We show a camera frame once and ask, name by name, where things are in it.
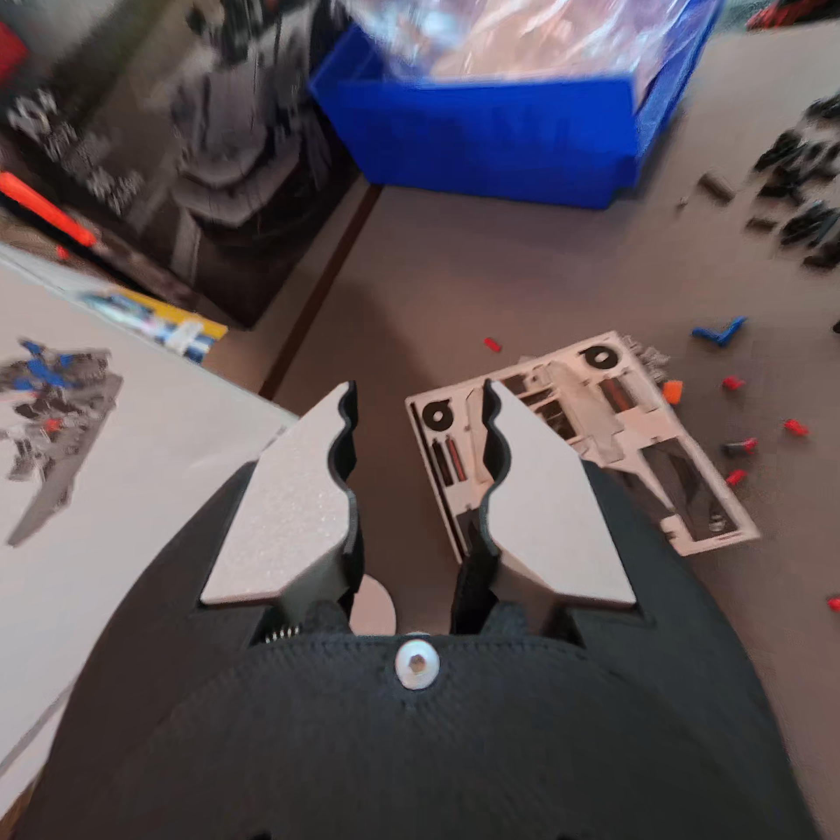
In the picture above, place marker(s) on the open instruction booklet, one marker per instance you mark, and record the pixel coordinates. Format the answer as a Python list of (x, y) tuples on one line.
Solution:
[(131, 492)]

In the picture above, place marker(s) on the red plastic bush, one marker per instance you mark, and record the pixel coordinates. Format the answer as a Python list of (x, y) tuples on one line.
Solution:
[(733, 383)]

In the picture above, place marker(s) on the pile of black toy pieces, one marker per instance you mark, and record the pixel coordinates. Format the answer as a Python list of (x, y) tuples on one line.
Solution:
[(800, 157)]

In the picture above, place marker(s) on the blue angled toy connector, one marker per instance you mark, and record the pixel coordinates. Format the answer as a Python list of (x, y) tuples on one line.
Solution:
[(718, 336)]

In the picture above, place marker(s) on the printed sticker sheet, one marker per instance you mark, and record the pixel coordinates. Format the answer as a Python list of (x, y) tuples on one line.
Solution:
[(623, 426)]

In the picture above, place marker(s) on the orange short toy beam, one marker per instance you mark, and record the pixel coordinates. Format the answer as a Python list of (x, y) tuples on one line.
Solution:
[(673, 392)]

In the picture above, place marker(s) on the orange red stick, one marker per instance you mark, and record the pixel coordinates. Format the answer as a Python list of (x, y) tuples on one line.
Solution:
[(46, 210)]

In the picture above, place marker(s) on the bundle of clear plastic bags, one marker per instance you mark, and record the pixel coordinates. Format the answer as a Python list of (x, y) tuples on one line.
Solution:
[(525, 39)]

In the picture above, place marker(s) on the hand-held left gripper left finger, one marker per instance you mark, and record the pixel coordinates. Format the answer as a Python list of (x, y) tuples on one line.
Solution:
[(282, 512)]

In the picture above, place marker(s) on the printed toy set box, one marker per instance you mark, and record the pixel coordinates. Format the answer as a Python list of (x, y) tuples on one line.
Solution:
[(197, 164)]

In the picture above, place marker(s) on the light grey toy connector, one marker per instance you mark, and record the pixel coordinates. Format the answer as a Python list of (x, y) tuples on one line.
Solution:
[(646, 354)]

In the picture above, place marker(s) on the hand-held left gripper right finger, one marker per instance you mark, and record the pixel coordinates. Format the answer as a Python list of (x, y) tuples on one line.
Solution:
[(558, 525)]

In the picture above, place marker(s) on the blue plastic bin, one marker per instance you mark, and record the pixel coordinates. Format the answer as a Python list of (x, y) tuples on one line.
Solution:
[(492, 144)]

